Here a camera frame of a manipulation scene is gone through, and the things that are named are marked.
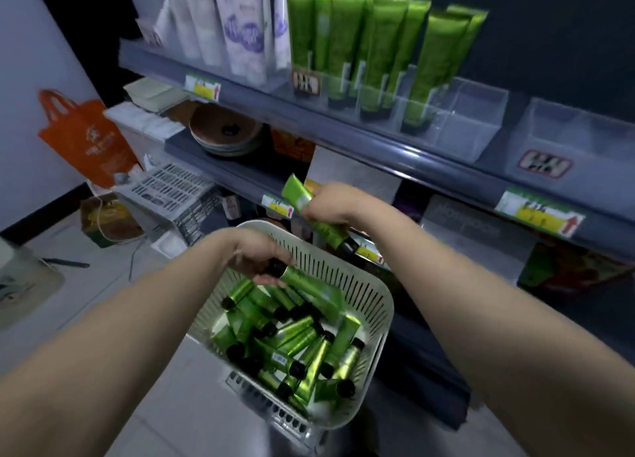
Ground person's right hand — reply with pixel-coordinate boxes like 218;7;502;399
300;181;381;239

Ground white wrapped packets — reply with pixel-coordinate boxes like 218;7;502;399
103;101;186;144

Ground person's left forearm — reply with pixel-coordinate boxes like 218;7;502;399
0;229;240;457

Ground green tube with black cap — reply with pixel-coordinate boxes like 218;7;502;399
265;258;346;324

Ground plain white tube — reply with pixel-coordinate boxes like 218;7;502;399
159;0;203;61
181;0;227;68

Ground grey slotted crate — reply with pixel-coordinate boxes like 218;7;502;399
225;370;325;453

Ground white slotted plastic crate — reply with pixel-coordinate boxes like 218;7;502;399
112;162;220;247

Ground white cardboard sheet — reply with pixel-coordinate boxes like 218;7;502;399
304;146;403;205

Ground narrow white tube purple print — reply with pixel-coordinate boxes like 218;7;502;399
272;0;293;71

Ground person's right forearm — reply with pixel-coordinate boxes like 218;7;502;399
358;199;635;457

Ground yellow green carton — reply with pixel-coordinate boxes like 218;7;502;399
80;194;146;249

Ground green tube with end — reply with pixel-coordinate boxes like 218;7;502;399
281;174;361;255

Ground clear plastic bin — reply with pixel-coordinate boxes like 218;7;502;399
505;97;635;210
292;65;510;164

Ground grey translucent container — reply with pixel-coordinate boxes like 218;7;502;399
0;237;65;331

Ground pile of small green tubes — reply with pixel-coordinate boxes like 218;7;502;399
211;278;366;415

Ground row of standing green tubes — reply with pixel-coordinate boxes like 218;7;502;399
285;0;489;135

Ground grey cardboard box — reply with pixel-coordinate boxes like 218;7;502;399
421;195;540;285

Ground pale flat box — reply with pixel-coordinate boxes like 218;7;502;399
123;76;190;113

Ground black pen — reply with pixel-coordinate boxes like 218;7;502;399
40;256;91;269

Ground red white bin sticker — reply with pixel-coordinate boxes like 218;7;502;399
517;149;574;180
291;69;322;96

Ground colourful green red packet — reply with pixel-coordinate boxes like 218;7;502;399
517;242;635;295

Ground orange box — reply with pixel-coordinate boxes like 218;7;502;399
270;128;317;164

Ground person's left hand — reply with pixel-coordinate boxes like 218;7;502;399
224;227;294;289

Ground yellow green price tag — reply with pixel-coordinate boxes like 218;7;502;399
184;72;223;103
355;242;387;270
494;187;586;239
261;193;295;219

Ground white tube with purple flower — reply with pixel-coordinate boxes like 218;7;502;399
210;0;275;87

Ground orange tote bag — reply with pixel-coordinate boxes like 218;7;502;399
38;89;142;189

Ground stack of brown bowls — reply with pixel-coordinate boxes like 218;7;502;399
189;103;265;158

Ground white plastic slotted basket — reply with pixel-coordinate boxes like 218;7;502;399
186;219;396;431

